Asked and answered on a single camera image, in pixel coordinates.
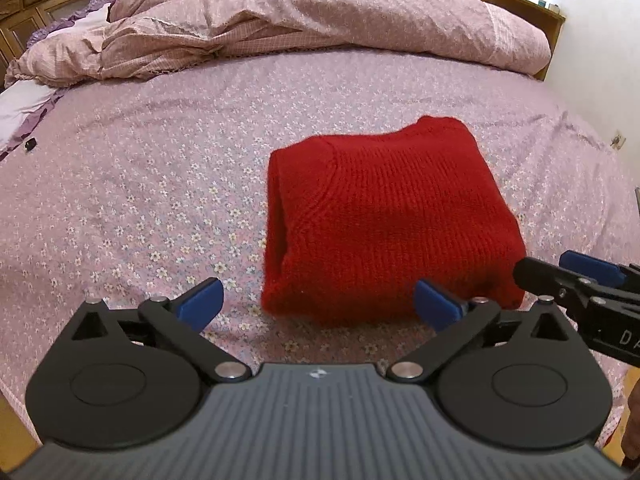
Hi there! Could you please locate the red knit cardigan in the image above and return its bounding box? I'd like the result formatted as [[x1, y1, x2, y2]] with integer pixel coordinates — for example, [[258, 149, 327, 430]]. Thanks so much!
[[262, 116, 526, 324]]

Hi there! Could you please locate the small black object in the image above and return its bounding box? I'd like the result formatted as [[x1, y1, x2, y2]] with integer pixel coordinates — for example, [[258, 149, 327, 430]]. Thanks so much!
[[25, 138, 37, 152]]

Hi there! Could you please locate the purple white pillow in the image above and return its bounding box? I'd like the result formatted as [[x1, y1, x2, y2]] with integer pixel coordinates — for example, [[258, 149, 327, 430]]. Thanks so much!
[[0, 0, 116, 162]]

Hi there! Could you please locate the pink crumpled duvet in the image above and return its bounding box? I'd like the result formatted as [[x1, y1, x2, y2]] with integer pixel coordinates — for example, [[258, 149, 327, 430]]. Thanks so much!
[[4, 0, 552, 88]]

